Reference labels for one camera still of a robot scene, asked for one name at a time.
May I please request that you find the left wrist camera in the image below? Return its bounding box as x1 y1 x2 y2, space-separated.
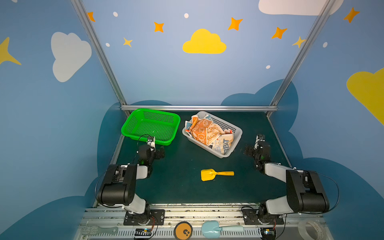
147 135 156 148

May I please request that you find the orange black round disc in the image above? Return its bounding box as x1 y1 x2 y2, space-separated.
174 221 193 240

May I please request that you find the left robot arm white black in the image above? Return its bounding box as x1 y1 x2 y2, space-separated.
95 145 165 218

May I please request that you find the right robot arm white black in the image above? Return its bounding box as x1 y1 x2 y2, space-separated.
244 141 331 217

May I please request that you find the yellow toy shovel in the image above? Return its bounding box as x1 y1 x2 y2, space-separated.
201 169 235 182

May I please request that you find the clear tape roll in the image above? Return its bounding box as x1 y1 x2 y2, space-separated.
298 219 327 240

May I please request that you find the right electronics board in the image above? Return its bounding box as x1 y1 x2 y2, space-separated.
261 228 276 240

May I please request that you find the light blue toy shovel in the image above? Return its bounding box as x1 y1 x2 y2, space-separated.
202 221 244 239

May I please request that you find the left electronics board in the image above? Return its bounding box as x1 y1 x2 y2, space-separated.
133 228 154 240

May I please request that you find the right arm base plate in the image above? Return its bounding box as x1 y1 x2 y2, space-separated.
241 207 285 225

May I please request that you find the green plastic basket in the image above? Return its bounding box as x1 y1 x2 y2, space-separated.
121 109 181 146

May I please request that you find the beige lettered towel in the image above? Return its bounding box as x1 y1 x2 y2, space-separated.
209 134 234 155

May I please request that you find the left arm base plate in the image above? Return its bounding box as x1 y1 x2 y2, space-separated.
123 209 165 226

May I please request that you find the orange jellyfish pattern towel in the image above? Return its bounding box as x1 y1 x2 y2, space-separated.
186 115 226 146

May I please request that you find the electronics board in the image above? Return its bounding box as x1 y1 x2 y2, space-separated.
133 228 154 240
261 228 276 240

